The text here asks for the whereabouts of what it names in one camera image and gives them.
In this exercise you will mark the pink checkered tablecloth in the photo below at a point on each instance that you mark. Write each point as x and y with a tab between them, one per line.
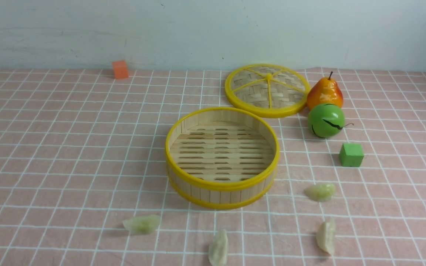
80	152

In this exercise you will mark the orange yellow toy pear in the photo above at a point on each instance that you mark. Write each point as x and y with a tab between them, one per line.
325	91

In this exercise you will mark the bamboo steamer tray yellow rim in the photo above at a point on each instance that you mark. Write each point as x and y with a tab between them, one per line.
221	158

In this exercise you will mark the orange cube block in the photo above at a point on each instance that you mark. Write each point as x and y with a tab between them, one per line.
120	69

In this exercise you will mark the green cube block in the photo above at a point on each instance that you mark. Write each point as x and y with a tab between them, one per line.
351	155

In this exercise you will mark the pale green dumpling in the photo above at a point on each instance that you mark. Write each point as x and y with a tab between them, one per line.
320	192
142	225

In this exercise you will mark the green toy apple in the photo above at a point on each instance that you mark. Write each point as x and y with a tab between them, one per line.
326	120

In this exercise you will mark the woven bamboo steamer lid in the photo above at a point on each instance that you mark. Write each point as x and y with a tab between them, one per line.
266	90

